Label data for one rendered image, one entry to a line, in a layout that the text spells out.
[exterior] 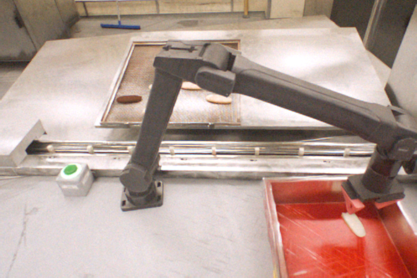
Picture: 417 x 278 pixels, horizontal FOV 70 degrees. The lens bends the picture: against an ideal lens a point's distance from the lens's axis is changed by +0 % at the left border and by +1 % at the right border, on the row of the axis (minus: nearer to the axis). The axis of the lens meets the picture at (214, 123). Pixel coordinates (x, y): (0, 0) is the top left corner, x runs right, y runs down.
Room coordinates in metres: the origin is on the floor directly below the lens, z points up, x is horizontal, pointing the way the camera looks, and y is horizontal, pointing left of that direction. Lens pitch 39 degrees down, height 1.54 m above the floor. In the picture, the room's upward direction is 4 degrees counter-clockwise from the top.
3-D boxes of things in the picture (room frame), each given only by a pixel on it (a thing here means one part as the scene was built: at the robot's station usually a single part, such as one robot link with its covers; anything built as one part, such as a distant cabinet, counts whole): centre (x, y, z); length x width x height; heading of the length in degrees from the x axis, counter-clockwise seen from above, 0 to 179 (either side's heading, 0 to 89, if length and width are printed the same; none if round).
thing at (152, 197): (0.55, 0.23, 0.86); 0.12 x 0.09 x 0.08; 95
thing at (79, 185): (0.61, 0.43, 0.84); 0.08 x 0.08 x 0.11; 84
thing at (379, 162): (0.41, -0.36, 1.07); 0.07 x 0.06 x 0.07; 77
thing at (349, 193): (0.41, -0.33, 0.94); 0.07 x 0.07 x 0.09; 9
